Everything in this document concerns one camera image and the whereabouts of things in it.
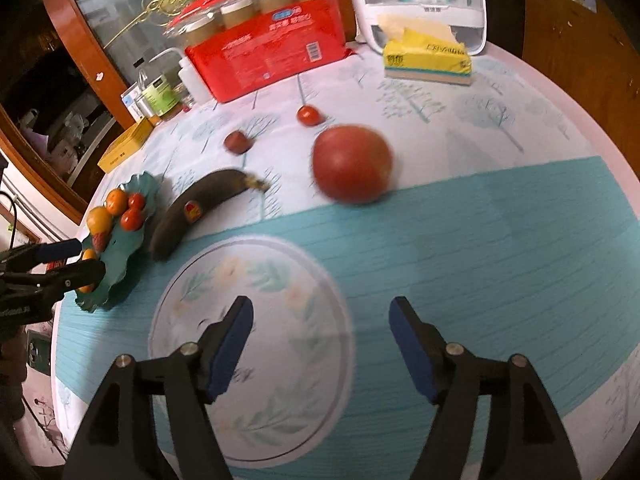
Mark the red apple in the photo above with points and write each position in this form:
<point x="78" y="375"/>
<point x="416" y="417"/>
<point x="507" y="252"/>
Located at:
<point x="352" y="165"/>

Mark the green label glass bottle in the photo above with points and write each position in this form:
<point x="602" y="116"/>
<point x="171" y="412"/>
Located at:
<point x="161" y="97"/>

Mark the white blue carton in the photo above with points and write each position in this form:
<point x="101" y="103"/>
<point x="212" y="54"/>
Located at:
<point x="129" y="102"/>

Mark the white clear storage box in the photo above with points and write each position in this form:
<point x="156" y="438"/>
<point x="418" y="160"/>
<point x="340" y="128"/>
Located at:
<point x="425" y="17"/>

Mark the wooden cabinet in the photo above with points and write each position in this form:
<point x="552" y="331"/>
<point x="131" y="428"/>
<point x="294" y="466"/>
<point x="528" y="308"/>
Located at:
<point x="585" y="60"/>

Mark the red disposable cup package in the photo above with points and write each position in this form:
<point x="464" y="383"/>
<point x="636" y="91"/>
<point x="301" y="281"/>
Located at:
<point x="270" y="55"/>

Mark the large yellow orange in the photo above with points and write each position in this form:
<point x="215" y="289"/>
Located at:
<point x="99" y="220"/>

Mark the red cherry tomato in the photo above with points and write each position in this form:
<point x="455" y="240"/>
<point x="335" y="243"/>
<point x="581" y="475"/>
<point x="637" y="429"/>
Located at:
<point x="308" y="115"/>
<point x="133" y="219"/>
<point x="136" y="201"/>

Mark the wooden glass door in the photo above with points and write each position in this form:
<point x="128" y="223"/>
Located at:
<point x="100" y="35"/>

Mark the yellow cardboard box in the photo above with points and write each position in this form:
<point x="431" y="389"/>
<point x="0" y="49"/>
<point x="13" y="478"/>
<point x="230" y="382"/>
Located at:
<point x="125" y="145"/>

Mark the yellow tissue box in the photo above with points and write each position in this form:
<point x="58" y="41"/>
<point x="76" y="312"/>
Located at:
<point x="430" y="60"/>

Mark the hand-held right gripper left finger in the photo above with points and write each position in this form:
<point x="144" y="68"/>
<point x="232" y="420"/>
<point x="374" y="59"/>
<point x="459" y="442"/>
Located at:
<point x="227" y="360"/>

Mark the dark red date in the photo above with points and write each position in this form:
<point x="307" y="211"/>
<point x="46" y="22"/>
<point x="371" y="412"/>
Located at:
<point x="99" y="241"/>
<point x="237" y="142"/>

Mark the dark overripe banana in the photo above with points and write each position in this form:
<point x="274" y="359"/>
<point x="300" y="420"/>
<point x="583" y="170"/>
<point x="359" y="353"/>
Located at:
<point x="190" y="210"/>

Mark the tree print tablecloth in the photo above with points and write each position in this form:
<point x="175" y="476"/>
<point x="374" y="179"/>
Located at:
<point x="475" y="240"/>

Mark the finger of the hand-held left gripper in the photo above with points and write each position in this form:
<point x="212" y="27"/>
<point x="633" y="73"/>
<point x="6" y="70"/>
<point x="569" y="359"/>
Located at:
<point x="57" y="251"/>
<point x="82" y="275"/>

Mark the green scalloped plate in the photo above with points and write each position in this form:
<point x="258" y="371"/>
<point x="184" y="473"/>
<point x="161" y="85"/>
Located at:
<point x="125" y="260"/>

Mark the silver can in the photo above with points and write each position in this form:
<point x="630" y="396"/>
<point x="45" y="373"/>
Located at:
<point x="144" y="106"/>

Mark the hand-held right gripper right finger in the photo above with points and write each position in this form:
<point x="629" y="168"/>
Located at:
<point x="412" y="360"/>

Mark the white squeeze bottle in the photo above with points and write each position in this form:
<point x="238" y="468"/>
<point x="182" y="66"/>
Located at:
<point x="192" y="82"/>

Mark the small glass jar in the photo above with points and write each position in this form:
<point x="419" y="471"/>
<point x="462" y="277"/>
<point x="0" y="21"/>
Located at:
<point x="184" y="97"/>

